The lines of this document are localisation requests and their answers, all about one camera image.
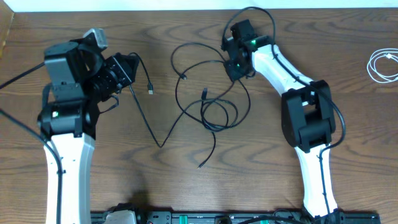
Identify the white usb cable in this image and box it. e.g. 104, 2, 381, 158
366, 48, 398, 84

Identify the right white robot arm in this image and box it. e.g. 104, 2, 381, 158
221, 20, 338, 220

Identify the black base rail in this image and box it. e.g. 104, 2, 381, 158
90, 210, 382, 224

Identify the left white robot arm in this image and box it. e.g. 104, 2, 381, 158
37, 41, 139, 223

